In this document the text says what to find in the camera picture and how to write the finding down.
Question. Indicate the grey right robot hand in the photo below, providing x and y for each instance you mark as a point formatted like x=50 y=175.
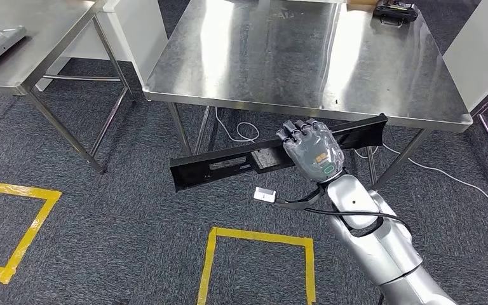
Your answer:
x=315 y=155

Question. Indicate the black plastic panel part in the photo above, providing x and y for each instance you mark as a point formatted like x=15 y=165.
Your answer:
x=185 y=172

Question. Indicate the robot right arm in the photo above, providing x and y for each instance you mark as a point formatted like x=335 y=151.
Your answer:
x=383 y=252

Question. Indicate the stainless steel workbench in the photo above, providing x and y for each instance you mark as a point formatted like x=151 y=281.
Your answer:
x=269 y=50

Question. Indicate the yellow floor tape square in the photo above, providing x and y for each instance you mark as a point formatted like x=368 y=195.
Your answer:
x=16 y=191
x=261 y=239

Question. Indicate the black handheld device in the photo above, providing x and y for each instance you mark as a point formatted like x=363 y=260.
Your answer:
x=395 y=10

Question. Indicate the stainless steel table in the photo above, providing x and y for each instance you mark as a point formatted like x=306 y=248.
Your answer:
x=37 y=42

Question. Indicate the black camera bracket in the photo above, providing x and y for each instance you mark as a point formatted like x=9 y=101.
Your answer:
x=298 y=205

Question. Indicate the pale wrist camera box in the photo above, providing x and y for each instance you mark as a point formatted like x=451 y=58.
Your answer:
x=265 y=195

